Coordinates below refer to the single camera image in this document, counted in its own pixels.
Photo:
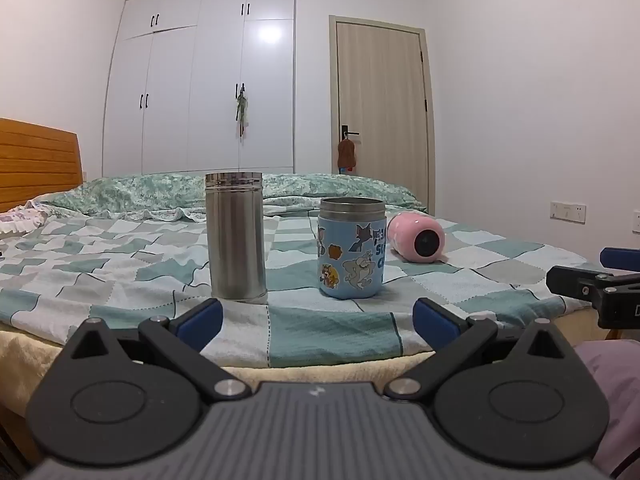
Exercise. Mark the person's lilac clothing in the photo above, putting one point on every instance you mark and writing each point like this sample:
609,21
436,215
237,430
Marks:
615,390

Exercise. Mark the white wardrobe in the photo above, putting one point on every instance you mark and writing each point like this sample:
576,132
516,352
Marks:
200,85

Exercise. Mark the wooden headboard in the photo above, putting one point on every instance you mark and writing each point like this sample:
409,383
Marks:
35,165

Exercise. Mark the beige mattress pad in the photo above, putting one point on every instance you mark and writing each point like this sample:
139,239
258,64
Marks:
30,360

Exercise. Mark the green floral quilt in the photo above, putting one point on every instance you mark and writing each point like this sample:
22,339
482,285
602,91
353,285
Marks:
150,191

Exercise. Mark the pink floral pillow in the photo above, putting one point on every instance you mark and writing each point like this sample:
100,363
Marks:
20,219

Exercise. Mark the brown hanging ornament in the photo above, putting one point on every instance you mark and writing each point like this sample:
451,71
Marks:
346,155

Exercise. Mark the checkered green bedsheet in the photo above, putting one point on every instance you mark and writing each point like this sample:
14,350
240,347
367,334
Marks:
125,270

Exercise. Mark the beige door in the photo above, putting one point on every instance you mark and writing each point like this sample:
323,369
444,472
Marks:
382,120

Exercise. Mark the blue cartoon cup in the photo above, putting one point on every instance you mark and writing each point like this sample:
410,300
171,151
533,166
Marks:
350,260

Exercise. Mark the white wall socket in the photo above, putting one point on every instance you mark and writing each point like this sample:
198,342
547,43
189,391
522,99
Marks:
568,211

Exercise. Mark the tall stainless steel cup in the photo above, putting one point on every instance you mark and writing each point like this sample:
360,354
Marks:
236,240

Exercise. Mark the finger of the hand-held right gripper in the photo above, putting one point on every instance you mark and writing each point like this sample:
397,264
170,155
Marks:
575,281
622,259

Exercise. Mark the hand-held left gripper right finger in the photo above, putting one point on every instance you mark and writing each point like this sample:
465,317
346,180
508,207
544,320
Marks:
436,323

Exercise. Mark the white wall switch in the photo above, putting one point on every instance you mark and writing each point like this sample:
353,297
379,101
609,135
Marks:
636,222

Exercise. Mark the green hanging ornament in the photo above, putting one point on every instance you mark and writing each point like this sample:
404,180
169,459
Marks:
241,112

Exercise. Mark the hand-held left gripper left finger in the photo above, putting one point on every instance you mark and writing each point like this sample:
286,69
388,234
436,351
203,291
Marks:
200,323

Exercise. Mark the pink cup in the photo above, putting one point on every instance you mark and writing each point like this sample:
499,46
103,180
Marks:
406,232

